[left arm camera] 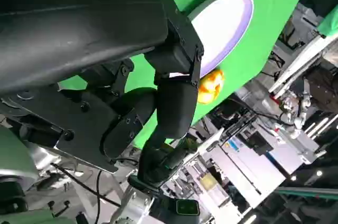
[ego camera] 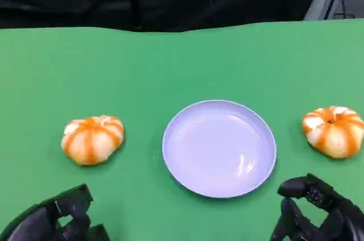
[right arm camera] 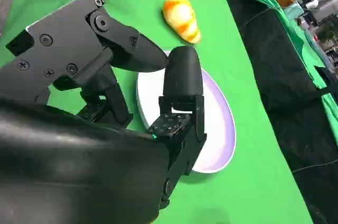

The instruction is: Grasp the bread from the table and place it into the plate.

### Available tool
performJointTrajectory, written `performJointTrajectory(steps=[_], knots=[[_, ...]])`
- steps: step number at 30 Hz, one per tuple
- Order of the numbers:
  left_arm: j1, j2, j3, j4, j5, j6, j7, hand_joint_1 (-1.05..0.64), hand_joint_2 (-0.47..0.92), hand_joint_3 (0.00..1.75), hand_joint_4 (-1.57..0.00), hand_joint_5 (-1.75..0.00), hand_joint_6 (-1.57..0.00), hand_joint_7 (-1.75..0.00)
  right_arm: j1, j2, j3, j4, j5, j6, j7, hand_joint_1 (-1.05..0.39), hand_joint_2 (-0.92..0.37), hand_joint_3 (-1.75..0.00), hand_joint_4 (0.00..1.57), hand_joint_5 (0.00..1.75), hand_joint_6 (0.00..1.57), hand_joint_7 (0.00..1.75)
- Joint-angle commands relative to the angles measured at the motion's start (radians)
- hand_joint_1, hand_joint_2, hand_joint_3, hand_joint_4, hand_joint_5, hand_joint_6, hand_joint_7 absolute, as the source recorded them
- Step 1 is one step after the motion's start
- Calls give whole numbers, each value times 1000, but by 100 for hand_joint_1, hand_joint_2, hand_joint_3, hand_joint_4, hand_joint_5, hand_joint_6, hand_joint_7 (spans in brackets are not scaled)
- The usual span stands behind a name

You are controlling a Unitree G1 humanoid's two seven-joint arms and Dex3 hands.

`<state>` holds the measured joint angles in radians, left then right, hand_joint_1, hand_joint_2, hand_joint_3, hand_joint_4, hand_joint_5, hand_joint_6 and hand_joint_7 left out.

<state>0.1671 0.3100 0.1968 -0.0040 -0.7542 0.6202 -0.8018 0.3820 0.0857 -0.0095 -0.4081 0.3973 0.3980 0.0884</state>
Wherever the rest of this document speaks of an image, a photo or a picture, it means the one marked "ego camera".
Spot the lilac plate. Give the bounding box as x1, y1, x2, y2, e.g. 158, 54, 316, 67
162, 99, 278, 199

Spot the orange white toy bread roll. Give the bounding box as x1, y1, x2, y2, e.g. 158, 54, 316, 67
301, 106, 364, 159
60, 115, 125, 167

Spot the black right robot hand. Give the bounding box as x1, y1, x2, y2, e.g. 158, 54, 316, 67
270, 173, 364, 241

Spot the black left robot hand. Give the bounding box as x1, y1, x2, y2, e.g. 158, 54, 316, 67
0, 183, 111, 241

